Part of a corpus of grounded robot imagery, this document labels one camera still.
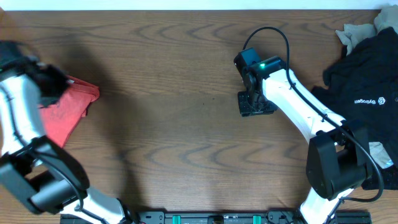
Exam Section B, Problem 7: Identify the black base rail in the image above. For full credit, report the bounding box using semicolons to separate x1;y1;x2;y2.
60;210;373;224

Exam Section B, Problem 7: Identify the black garment with logo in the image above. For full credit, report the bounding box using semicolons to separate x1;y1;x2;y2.
312;27;397;190

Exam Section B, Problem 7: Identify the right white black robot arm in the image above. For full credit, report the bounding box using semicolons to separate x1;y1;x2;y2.
234;49;373;223

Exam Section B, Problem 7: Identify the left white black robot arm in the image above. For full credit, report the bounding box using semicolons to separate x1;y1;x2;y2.
1;40;136;223

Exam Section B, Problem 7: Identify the grey cloth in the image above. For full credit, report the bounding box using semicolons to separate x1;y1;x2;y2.
335;4;397;55

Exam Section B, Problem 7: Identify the orange red t-shirt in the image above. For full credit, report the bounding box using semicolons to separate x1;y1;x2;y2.
40;77;100;147

